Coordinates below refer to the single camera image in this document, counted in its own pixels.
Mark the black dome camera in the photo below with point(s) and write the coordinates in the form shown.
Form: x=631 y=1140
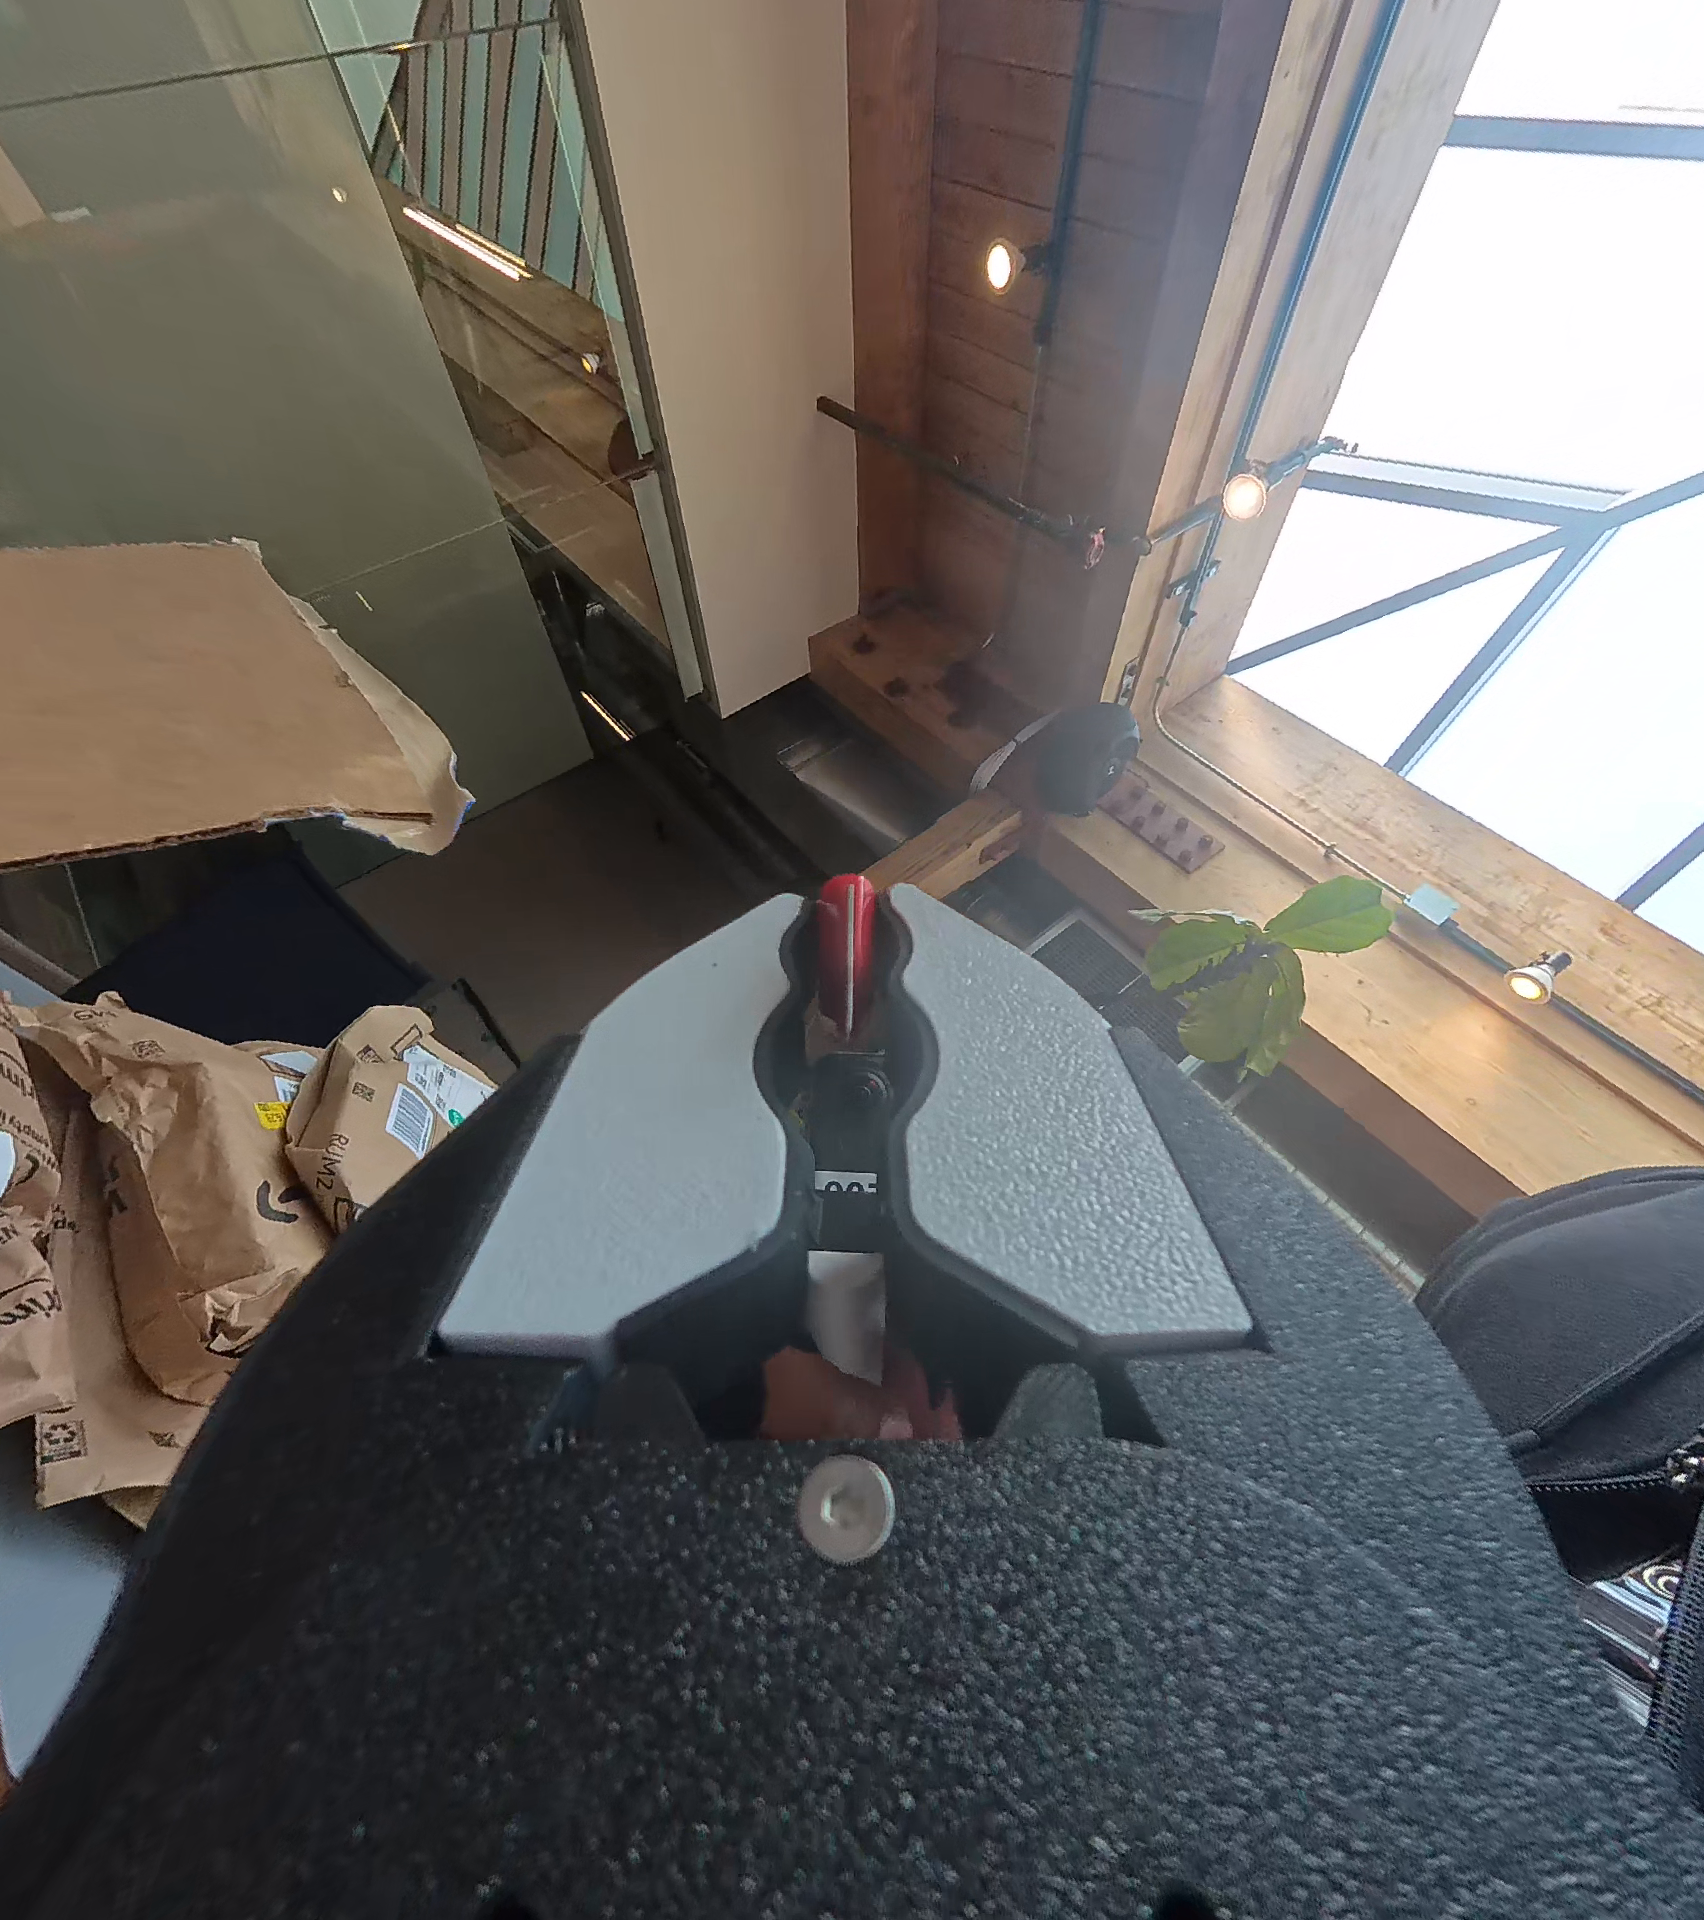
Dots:
x=1086 y=760

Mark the glass partition panel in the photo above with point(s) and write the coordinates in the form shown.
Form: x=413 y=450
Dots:
x=194 y=331

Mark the metal vent grille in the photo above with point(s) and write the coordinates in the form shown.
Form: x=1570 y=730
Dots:
x=1094 y=960

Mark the green leafy plant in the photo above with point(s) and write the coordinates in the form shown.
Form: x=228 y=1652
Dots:
x=1250 y=979

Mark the red and black utility knife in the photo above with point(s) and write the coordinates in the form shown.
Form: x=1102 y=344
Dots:
x=849 y=946

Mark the skylight window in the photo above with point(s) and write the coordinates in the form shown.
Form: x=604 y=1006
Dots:
x=1572 y=376

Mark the shiny metal object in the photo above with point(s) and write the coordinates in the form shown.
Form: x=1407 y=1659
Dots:
x=1632 y=1615

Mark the linear ceiling light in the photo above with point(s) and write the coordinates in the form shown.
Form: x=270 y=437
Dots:
x=462 y=241

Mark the stair railing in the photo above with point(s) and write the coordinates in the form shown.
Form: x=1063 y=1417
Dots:
x=495 y=134

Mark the black metal rod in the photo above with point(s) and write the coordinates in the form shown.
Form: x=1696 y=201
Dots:
x=972 y=474

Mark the track spotlight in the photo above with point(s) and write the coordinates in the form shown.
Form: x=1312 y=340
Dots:
x=1246 y=495
x=1005 y=266
x=1533 y=979

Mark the black lighting track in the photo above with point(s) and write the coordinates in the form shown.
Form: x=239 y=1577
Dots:
x=1069 y=150

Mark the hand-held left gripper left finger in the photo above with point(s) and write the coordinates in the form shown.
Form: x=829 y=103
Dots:
x=640 y=1157

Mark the grey wall conduit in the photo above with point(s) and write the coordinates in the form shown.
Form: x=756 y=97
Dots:
x=1315 y=841

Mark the person's left hand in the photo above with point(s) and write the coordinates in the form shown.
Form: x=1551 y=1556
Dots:
x=835 y=1404

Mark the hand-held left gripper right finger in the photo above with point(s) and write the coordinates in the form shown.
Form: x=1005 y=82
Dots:
x=1063 y=1170

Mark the black backpack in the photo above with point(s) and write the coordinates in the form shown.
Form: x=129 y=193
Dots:
x=1615 y=1319

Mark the brown cardboard box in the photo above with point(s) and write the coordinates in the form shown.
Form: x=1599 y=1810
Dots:
x=133 y=705

